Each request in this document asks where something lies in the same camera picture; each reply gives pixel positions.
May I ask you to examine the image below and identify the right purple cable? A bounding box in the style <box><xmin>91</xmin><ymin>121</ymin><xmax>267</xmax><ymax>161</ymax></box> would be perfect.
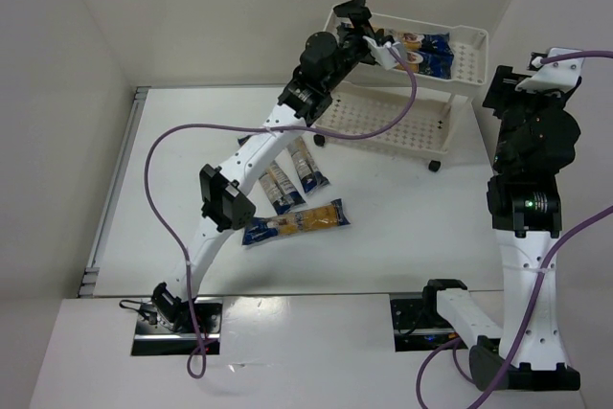
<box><xmin>415</xmin><ymin>49</ymin><xmax>613</xmax><ymax>409</ymax></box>

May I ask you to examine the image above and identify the white two-tier rolling cart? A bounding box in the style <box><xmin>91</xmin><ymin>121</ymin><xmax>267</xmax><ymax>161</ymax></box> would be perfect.
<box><xmin>317</xmin><ymin>13</ymin><xmax>488</xmax><ymax>171</ymax></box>

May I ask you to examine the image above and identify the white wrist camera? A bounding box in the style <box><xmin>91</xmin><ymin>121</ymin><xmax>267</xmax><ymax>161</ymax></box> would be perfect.
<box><xmin>363</xmin><ymin>35</ymin><xmax>407</xmax><ymax>70</ymax></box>
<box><xmin>515</xmin><ymin>48</ymin><xmax>584</xmax><ymax>93</ymax></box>

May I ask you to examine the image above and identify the horizontal pasta bag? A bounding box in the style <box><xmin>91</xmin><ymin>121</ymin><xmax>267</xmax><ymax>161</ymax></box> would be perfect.
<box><xmin>241</xmin><ymin>198</ymin><xmax>351</xmax><ymax>246</ymax></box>

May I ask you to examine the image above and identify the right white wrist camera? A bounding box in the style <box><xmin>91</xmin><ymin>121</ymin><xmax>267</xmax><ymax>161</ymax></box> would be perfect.
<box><xmin>515</xmin><ymin>48</ymin><xmax>584</xmax><ymax>93</ymax></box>

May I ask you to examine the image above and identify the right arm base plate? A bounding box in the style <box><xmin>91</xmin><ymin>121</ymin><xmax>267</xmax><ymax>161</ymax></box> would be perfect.
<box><xmin>390</xmin><ymin>295</ymin><xmax>458</xmax><ymax>352</ymax></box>

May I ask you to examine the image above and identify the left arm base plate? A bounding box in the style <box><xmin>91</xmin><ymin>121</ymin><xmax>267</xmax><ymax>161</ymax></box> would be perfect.
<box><xmin>120</xmin><ymin>298</ymin><xmax>223</xmax><ymax>356</ymax></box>

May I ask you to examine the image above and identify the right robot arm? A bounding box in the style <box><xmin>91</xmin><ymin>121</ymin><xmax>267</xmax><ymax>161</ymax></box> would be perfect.
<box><xmin>422</xmin><ymin>59</ymin><xmax>583</xmax><ymax>391</ymax></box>

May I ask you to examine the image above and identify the purple cable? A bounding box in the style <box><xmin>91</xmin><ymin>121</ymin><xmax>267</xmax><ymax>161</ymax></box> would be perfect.
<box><xmin>143</xmin><ymin>39</ymin><xmax>417</xmax><ymax>379</ymax></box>
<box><xmin>415</xmin><ymin>49</ymin><xmax>613</xmax><ymax>409</ymax></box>

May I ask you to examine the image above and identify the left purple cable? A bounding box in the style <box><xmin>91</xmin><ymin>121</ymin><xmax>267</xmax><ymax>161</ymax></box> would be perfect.
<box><xmin>143</xmin><ymin>39</ymin><xmax>417</xmax><ymax>379</ymax></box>

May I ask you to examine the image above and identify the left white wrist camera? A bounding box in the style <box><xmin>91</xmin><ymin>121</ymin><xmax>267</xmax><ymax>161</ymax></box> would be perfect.
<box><xmin>363</xmin><ymin>35</ymin><xmax>407</xmax><ymax>70</ymax></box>

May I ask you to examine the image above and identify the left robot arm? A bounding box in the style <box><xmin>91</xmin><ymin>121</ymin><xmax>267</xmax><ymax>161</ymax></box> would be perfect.
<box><xmin>151</xmin><ymin>0</ymin><xmax>375</xmax><ymax>330</ymax></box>

